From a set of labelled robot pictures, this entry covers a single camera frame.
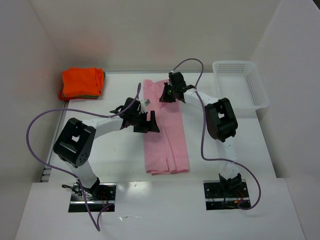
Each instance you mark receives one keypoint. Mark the aluminium table edge rail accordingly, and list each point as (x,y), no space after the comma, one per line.
(45,176)

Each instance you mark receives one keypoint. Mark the orange folded t shirt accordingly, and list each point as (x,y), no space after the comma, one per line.
(80,81)

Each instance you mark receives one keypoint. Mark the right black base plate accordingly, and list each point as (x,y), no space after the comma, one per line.
(216,199)

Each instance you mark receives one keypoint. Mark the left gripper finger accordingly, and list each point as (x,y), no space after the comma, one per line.
(144,128)
(152,123)

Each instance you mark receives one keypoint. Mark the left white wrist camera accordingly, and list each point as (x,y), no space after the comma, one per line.
(143,105)

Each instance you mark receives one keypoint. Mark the pink t shirt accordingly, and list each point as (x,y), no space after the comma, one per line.
(165,153)

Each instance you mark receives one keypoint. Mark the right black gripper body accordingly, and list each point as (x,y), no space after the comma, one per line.
(169,93)

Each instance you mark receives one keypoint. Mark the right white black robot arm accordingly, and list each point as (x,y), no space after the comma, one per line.
(219,121)

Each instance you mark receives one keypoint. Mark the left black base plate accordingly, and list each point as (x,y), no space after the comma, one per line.
(105,199)

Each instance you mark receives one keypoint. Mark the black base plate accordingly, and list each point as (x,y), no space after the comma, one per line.
(105,199)
(216,199)

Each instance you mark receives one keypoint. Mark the white perforated plastic basket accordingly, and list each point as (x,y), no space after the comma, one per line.
(241,82)

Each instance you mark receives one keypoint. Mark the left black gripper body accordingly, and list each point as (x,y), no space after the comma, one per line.
(146,122)

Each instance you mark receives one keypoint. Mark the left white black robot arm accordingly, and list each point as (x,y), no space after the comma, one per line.
(76,139)

